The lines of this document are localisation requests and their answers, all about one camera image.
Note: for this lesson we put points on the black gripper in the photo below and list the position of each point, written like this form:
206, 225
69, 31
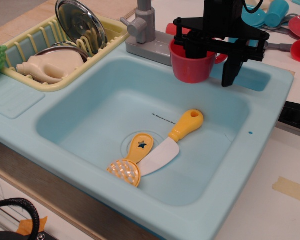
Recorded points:
221, 20

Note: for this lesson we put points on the red cup with handle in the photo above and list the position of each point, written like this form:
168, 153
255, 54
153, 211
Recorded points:
192, 71

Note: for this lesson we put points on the teal cup upright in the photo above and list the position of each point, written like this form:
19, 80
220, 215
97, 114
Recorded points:
251, 43

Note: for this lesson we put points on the red cup lying down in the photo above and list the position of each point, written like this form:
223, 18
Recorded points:
171, 29

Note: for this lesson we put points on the light blue toy sink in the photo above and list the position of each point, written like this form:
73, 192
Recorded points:
76, 132

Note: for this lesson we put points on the teal plates stack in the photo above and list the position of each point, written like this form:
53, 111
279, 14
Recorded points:
256, 19

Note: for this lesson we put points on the grey toy faucet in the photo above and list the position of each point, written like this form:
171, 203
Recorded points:
145, 41

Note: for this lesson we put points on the grey toy spoon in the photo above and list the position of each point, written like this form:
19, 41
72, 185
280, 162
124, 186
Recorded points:
283, 47

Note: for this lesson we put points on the cream toy item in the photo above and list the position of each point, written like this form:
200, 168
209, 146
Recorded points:
265, 3

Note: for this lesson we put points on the grey toy utensil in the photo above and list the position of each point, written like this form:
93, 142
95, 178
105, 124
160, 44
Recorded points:
282, 28

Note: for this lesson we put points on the teal tumbler lying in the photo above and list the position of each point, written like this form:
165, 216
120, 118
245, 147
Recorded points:
276, 12

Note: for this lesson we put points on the black object at right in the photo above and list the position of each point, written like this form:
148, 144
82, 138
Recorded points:
290, 114

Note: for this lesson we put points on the silver metal pot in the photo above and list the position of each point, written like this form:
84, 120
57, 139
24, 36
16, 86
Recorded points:
84, 55

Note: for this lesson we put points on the silver pot lid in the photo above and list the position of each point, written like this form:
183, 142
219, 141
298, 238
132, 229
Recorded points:
78, 21

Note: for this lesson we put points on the beige masking tape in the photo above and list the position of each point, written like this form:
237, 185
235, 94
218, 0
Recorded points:
287, 187

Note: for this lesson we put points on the cream toy detergent bottle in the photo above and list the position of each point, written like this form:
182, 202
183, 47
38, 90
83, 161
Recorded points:
51, 68

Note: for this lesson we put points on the yellow dish rack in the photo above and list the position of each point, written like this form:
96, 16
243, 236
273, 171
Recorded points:
48, 37

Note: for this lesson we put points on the orange tape piece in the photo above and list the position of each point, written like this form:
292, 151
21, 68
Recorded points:
26, 226

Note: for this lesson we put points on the yellow handled toy knife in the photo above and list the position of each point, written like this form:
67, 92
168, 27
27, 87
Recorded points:
164, 153

